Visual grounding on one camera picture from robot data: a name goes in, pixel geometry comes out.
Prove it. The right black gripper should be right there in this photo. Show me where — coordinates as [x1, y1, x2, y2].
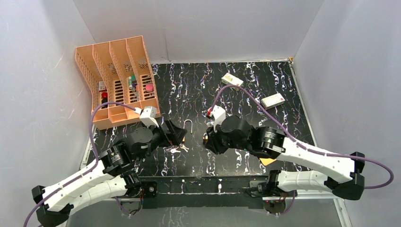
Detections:
[204, 120, 250, 155]

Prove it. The brass padlock long shackle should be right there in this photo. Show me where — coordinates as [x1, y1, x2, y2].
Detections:
[183, 119, 193, 134]

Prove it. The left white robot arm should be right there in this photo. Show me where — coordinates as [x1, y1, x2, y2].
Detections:
[32, 120, 187, 227]

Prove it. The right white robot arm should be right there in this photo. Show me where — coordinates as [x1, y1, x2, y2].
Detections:
[204, 116, 365, 201]

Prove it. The brass padlock centre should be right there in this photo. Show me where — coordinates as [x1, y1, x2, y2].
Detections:
[202, 133, 209, 142]

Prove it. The orange spiral notebook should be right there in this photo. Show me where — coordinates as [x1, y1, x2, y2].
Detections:
[259, 158, 276, 166]

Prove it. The white red small box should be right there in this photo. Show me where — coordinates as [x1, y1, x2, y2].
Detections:
[261, 93, 285, 110]

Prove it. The pink eraser in organizer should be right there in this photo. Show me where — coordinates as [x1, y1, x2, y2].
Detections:
[145, 83, 154, 93]

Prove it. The white green small box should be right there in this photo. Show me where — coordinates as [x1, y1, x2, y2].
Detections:
[221, 73, 244, 87]

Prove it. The red black item in organizer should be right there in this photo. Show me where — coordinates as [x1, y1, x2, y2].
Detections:
[100, 91, 108, 104]

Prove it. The orange plastic file organizer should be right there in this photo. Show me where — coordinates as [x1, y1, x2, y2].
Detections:
[75, 36, 161, 130]

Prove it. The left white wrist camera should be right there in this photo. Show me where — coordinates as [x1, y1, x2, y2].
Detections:
[134, 106, 159, 128]

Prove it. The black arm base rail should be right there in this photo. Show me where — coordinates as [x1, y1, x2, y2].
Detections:
[62, 175, 345, 217]

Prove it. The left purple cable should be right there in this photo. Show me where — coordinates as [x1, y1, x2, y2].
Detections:
[23, 102, 143, 227]

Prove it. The purple cable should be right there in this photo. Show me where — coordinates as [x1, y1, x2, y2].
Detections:
[23, 102, 143, 227]
[208, 84, 394, 217]

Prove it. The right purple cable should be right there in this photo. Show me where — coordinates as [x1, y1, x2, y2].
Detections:
[208, 84, 394, 217]

